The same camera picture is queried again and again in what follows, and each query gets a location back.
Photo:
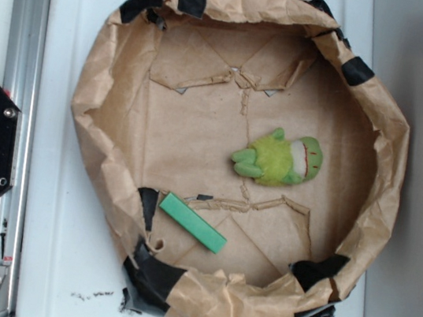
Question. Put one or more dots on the brown paper-lined bin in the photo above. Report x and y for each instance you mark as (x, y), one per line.
(171, 88)

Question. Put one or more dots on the green rectangular block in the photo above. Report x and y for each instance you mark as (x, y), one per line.
(200, 229)

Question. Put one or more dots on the green plush frog toy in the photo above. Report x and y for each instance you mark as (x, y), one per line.
(273, 160)

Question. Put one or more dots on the aluminium extrusion rail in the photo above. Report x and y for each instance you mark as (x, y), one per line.
(21, 79)

